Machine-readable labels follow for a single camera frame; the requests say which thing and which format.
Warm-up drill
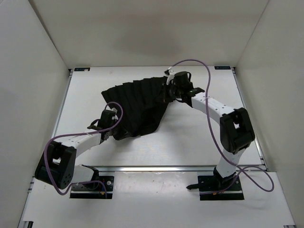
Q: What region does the black pleated skirt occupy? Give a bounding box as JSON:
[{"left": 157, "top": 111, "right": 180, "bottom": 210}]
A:
[{"left": 101, "top": 76, "right": 172, "bottom": 141}]

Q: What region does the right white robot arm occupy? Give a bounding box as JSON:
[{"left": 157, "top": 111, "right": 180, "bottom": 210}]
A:
[{"left": 163, "top": 70, "right": 255, "bottom": 190}]

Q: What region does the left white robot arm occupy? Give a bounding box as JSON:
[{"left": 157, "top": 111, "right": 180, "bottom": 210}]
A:
[{"left": 34, "top": 109, "right": 124, "bottom": 195}]

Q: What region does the right blue corner label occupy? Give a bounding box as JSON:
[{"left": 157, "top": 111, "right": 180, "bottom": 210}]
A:
[{"left": 214, "top": 66, "right": 231, "bottom": 70}]

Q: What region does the blue corner label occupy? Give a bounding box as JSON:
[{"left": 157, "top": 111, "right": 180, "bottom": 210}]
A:
[
  {"left": 214, "top": 66, "right": 231, "bottom": 70},
  {"left": 74, "top": 67, "right": 90, "bottom": 72}
]

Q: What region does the left blue corner label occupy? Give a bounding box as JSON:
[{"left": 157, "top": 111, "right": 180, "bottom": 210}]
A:
[{"left": 74, "top": 67, "right": 90, "bottom": 72}]

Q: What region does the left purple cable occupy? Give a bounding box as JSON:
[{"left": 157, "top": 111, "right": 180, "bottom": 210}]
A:
[{"left": 44, "top": 101, "right": 124, "bottom": 196}]

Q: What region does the purple cable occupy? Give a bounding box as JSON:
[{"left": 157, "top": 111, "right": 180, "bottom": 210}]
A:
[
  {"left": 166, "top": 58, "right": 274, "bottom": 192},
  {"left": 44, "top": 101, "right": 124, "bottom": 196}
]

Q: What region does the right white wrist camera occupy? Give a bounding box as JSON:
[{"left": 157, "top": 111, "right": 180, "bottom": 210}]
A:
[{"left": 164, "top": 68, "right": 175, "bottom": 85}]

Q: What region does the aluminium table rail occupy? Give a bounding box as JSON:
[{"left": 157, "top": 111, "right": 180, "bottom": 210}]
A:
[{"left": 42, "top": 165, "right": 269, "bottom": 173}]

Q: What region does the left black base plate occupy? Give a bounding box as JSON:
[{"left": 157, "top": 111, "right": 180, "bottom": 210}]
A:
[{"left": 69, "top": 172, "right": 114, "bottom": 200}]

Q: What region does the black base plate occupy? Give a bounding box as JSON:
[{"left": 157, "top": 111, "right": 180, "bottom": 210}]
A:
[
  {"left": 69, "top": 172, "right": 114, "bottom": 200},
  {"left": 186, "top": 175, "right": 245, "bottom": 201}
]

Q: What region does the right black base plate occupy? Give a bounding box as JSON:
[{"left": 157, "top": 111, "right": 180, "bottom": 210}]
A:
[{"left": 186, "top": 175, "right": 245, "bottom": 201}]

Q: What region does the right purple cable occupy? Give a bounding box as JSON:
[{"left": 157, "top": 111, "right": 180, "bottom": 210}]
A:
[{"left": 166, "top": 58, "right": 274, "bottom": 192}]

